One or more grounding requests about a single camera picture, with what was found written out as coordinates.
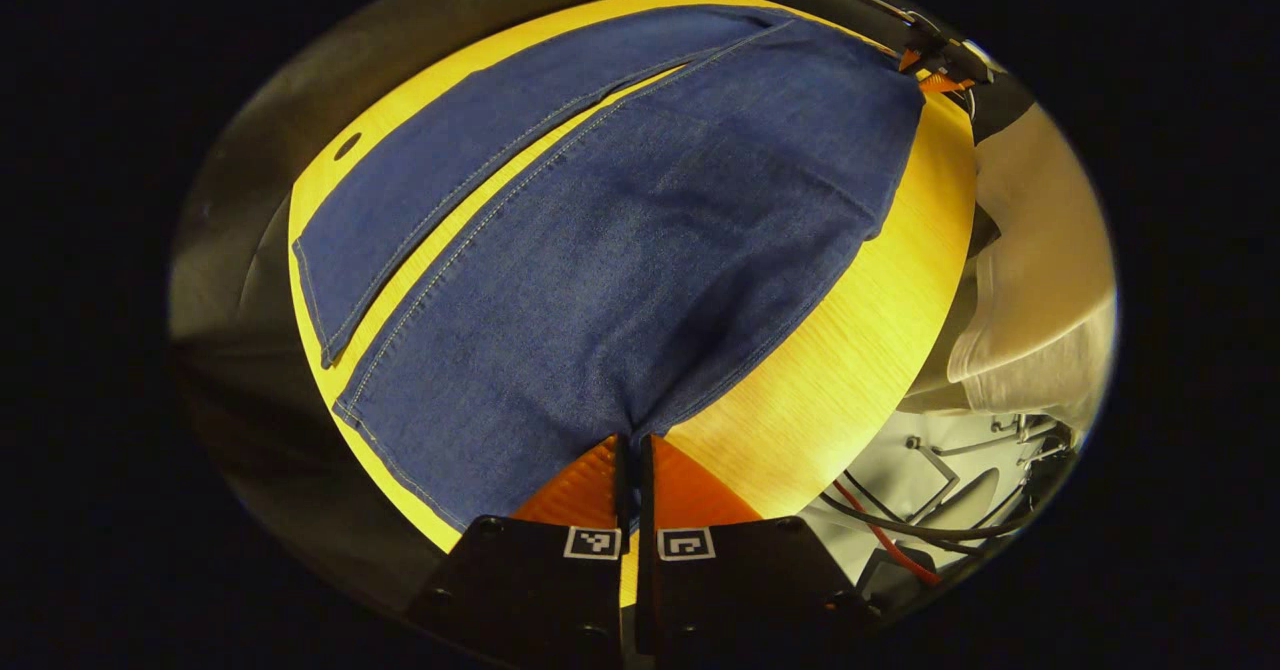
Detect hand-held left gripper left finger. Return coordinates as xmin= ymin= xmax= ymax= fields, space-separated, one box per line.
xmin=405 ymin=434 xmax=633 ymax=670

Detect red cable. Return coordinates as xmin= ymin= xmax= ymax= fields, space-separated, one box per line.
xmin=830 ymin=478 xmax=943 ymax=587

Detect grey metal frame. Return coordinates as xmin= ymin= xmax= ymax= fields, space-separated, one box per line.
xmin=903 ymin=412 xmax=1066 ymax=523

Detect blue jeans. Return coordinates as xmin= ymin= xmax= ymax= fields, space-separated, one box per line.
xmin=292 ymin=5 xmax=926 ymax=533

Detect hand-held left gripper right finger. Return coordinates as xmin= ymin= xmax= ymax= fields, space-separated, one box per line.
xmin=638 ymin=434 xmax=883 ymax=670

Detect black cable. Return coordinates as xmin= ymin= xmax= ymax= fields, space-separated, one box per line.
xmin=818 ymin=470 xmax=1046 ymax=556

